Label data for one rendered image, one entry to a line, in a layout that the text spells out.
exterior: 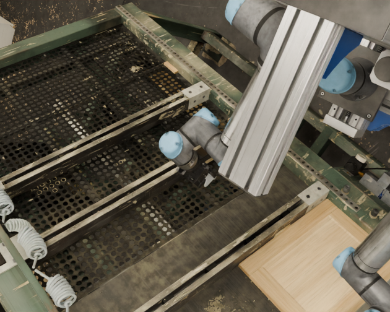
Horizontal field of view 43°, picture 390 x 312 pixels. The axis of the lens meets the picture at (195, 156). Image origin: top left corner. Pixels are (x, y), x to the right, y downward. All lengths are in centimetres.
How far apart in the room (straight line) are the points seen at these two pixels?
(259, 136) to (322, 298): 104
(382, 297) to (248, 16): 78
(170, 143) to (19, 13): 387
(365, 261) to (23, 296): 100
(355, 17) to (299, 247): 122
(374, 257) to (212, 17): 249
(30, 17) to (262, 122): 432
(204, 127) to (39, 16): 360
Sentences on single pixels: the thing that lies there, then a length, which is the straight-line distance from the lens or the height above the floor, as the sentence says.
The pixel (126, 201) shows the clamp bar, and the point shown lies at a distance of 185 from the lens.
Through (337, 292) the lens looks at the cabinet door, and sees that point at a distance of 184.
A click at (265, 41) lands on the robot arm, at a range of 128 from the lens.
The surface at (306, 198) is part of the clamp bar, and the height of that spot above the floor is 101.
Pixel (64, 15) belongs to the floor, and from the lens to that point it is 465.
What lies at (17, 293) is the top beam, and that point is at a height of 192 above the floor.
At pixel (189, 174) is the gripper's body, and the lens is 167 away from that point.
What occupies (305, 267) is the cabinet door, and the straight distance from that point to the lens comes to 185.
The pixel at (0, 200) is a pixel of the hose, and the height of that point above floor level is 190.
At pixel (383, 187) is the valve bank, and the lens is 211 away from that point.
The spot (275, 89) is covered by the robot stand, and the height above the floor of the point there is 203.
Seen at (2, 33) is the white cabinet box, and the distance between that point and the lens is 520.
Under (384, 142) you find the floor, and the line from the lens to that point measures 289.
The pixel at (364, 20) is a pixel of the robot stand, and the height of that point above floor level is 203.
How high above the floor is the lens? 277
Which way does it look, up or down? 52 degrees down
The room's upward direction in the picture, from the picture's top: 94 degrees counter-clockwise
